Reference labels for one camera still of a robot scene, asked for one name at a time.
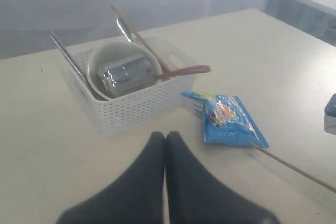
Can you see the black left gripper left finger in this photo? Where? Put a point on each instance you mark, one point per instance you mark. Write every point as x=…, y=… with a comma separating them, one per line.
x=136, y=196

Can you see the light wooden chopstick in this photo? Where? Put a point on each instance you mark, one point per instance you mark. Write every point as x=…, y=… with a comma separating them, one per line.
x=294, y=168
x=163, y=65

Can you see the shiny stainless steel cup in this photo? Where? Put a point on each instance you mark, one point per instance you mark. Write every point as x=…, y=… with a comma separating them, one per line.
x=126, y=75

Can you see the silver metal knife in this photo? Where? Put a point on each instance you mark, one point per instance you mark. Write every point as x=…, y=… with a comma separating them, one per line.
x=68, y=57

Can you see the blue Lay's chips bag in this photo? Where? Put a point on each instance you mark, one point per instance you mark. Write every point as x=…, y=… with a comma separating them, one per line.
x=225, y=120

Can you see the dark red wooden spoon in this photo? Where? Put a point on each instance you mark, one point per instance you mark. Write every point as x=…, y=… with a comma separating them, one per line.
x=184, y=71

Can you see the grey box device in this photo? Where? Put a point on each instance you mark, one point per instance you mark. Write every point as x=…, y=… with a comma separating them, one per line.
x=330, y=116

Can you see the silver metal fork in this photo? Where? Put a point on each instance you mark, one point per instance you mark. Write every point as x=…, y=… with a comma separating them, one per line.
x=124, y=30

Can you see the white side table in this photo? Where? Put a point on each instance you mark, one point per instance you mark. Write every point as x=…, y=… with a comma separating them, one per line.
x=315, y=17

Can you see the white ceramic bowl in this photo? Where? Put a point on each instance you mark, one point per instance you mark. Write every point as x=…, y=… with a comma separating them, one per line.
x=112, y=51

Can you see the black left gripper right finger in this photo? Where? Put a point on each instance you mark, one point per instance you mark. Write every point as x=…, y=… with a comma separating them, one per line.
x=196, y=196

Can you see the white perforated plastic basket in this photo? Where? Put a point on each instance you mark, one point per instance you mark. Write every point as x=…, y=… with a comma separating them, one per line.
x=117, y=115

